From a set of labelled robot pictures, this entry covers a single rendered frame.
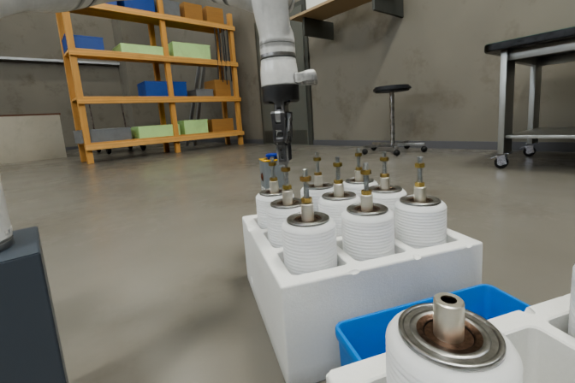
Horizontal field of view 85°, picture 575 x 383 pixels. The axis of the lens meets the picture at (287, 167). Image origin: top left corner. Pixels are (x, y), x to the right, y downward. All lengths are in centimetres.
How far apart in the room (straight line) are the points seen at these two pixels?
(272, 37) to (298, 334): 51
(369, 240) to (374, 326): 13
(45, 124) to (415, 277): 704
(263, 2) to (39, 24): 1051
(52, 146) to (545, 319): 720
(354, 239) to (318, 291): 12
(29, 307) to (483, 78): 358
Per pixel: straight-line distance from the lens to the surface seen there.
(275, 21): 63
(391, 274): 58
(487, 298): 68
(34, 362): 51
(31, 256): 46
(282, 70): 61
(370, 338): 57
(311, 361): 59
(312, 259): 54
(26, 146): 727
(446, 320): 29
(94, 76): 1089
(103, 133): 526
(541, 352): 49
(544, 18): 359
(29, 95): 1069
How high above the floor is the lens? 43
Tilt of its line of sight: 9 degrees down
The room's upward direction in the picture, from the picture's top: 4 degrees counter-clockwise
